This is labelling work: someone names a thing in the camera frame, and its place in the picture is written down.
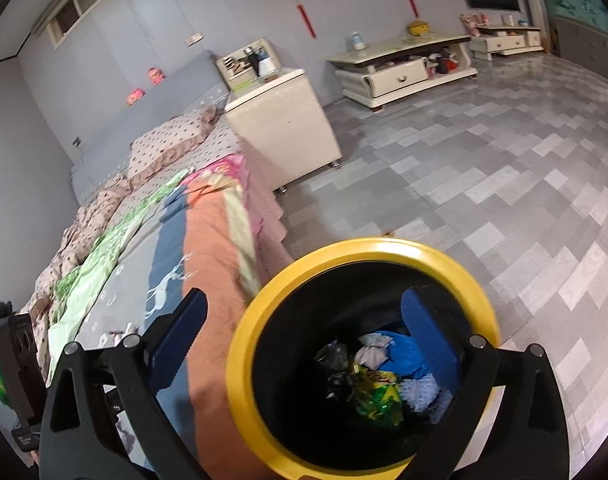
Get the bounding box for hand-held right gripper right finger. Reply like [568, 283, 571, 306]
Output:
[400, 285, 570, 480]

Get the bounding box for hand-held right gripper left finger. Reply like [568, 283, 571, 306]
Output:
[38, 287, 208, 480]

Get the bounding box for blue cloth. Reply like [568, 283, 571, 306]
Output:
[374, 330, 432, 381]

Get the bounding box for purple fluffy ball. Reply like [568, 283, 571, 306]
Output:
[399, 377, 447, 413]

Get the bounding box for green yellow snack wrapper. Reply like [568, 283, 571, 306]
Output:
[351, 362, 405, 428]

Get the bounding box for yellow trash bin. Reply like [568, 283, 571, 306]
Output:
[225, 237, 502, 480]

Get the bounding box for deer print striped blanket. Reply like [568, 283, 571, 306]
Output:
[48, 180, 295, 480]

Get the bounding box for green floral quilt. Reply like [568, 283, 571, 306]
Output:
[48, 170, 189, 361]

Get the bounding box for pink polka dot quilt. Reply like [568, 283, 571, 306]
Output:
[21, 170, 134, 321]

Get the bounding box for pink floral bed sheet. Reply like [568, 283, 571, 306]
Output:
[184, 152, 289, 301]

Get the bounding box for pink polka dot pillow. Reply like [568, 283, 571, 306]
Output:
[128, 105, 222, 191]

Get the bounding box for cream nightstand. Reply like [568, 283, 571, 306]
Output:
[225, 67, 343, 195]

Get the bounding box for cream drawer cabinet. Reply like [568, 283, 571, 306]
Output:
[327, 34, 479, 110]

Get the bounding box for desktop organiser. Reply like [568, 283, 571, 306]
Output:
[215, 37, 279, 92]

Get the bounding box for small cream cabinet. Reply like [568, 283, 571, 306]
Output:
[470, 25, 545, 61]

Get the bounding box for pink toys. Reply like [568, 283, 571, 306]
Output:
[460, 12, 491, 36]

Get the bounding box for wall window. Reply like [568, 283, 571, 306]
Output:
[34, 0, 112, 51]

